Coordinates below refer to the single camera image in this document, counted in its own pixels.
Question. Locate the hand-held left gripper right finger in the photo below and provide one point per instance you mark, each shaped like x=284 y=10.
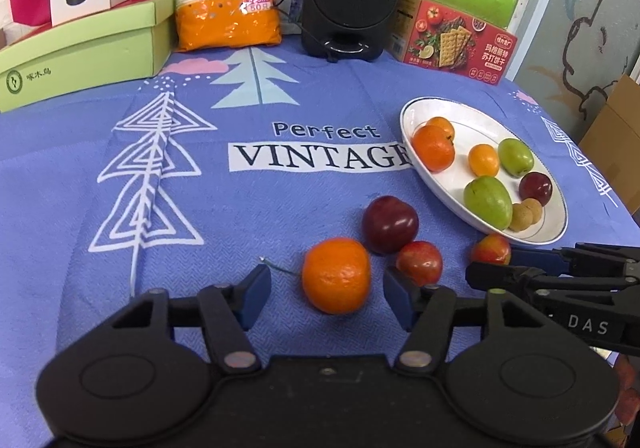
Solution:
x=397 y=289

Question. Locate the small yellow-orange mandarin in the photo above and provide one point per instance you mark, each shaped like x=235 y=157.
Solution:
x=483 y=159

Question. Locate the dark red plum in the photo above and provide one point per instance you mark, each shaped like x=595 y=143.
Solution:
x=390 y=224
x=535 y=188

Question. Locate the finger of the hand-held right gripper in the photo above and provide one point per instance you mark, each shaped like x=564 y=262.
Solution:
x=485 y=274
x=532 y=255

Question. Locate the blue printed tablecloth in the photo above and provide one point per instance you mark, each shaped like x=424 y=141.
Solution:
x=250 y=208

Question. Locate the small red apple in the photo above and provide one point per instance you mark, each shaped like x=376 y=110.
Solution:
x=420 y=262

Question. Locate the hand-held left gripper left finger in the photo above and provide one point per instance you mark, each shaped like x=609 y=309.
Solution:
x=257 y=289

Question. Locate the red cracker box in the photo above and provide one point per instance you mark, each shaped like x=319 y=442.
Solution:
x=450 y=46

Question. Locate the plain cardboard box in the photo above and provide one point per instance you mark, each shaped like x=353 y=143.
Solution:
x=615 y=138

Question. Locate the orange mandarin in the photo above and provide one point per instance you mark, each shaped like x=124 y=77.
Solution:
x=434 y=148
x=445 y=124
x=336 y=275

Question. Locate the white plate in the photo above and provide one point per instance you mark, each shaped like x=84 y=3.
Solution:
x=445 y=183

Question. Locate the green jujube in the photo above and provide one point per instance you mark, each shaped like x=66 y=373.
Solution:
x=487 y=200
x=516 y=157

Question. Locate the flat green box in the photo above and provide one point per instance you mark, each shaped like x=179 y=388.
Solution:
x=75 y=58

